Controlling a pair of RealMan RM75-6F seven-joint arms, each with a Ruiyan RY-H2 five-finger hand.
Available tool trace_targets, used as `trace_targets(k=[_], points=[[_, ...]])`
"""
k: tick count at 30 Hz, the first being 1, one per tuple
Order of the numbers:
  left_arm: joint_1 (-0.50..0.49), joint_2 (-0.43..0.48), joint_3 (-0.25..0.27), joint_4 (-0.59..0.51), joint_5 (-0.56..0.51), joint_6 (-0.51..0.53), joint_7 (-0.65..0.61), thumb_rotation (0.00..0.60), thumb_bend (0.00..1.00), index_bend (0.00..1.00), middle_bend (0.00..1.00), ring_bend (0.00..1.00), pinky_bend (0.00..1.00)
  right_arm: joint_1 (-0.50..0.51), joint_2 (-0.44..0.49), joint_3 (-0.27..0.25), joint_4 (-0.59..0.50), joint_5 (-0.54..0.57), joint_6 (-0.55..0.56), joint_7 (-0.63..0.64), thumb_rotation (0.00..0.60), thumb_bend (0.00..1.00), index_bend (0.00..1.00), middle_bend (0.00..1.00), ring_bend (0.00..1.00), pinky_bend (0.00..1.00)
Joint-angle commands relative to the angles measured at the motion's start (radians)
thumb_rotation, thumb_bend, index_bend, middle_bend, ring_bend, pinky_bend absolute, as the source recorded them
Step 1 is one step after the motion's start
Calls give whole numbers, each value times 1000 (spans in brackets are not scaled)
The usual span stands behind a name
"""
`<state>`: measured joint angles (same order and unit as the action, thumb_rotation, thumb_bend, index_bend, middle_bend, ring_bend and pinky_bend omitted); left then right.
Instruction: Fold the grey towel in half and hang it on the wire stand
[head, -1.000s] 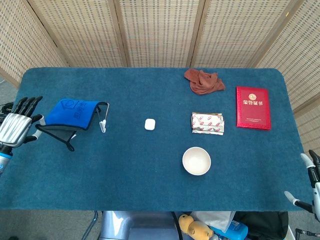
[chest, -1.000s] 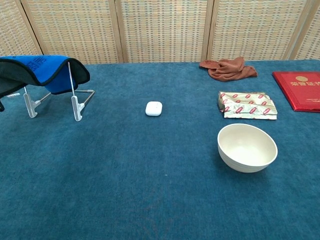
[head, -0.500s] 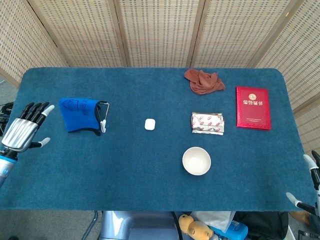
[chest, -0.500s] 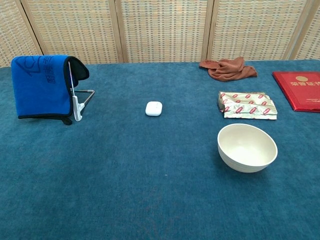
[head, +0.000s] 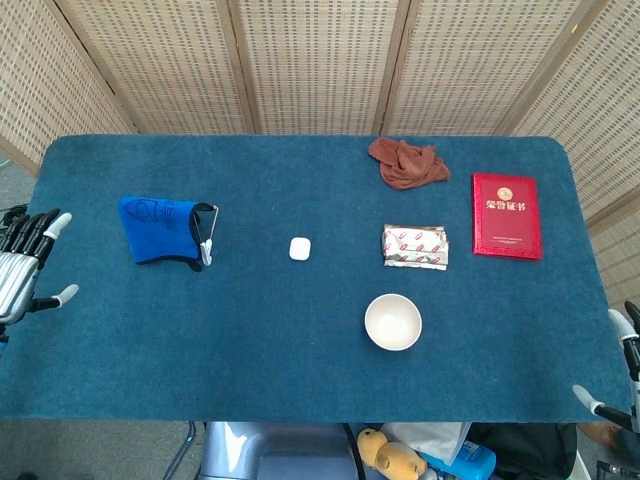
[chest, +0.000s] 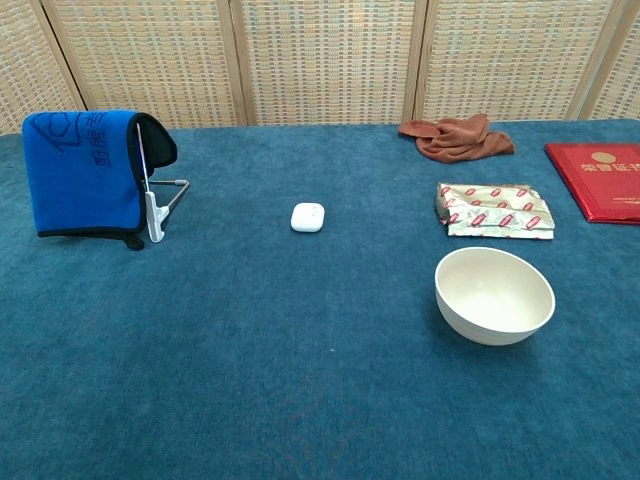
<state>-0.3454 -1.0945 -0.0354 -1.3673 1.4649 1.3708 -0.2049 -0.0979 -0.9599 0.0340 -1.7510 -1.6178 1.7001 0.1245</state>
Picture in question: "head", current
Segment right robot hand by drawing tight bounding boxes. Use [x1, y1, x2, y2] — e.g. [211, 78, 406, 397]
[572, 301, 640, 431]

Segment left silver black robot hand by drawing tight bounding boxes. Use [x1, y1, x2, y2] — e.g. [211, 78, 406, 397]
[0, 208, 80, 326]

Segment grey and blue cloth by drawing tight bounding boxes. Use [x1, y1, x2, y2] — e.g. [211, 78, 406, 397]
[117, 195, 214, 274]

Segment black metal stand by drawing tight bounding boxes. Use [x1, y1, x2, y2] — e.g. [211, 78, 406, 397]
[594, 459, 640, 480]

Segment black bag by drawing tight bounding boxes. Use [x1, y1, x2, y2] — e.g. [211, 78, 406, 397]
[469, 422, 579, 480]

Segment blue plastic pack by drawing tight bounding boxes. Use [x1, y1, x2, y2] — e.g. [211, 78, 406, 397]
[424, 439, 497, 480]

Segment red certificate book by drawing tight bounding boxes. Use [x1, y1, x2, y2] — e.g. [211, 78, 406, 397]
[471, 172, 544, 262]

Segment white plastic bag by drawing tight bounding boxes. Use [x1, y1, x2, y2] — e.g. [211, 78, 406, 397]
[382, 422, 471, 466]

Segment blue carpet table cover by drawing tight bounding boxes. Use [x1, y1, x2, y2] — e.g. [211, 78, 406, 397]
[0, 133, 631, 424]

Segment cream white bowl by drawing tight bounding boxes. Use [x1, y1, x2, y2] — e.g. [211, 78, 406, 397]
[363, 293, 424, 352]

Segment silver packet with red print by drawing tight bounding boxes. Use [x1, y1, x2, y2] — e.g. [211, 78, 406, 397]
[382, 223, 450, 272]

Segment yellow plush toy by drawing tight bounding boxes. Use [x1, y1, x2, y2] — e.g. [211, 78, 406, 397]
[356, 427, 429, 480]

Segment white earbud case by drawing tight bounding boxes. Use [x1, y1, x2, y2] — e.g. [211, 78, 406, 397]
[288, 236, 312, 262]

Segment grey blue robot torso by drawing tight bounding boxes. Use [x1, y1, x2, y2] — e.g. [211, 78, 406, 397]
[199, 422, 361, 480]

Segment crumpled brown cloth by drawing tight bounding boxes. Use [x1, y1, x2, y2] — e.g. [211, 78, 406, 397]
[367, 137, 452, 193]

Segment woven bamboo folding screen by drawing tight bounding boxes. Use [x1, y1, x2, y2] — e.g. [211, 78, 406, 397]
[0, 0, 640, 301]

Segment black cable bundle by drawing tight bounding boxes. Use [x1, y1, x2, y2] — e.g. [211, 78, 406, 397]
[0, 203, 29, 229]

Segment metal wire rack white clips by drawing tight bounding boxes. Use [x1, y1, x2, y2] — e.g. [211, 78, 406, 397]
[192, 202, 220, 266]

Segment thin dark cable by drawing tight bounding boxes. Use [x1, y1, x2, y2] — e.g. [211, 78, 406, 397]
[162, 421, 197, 480]

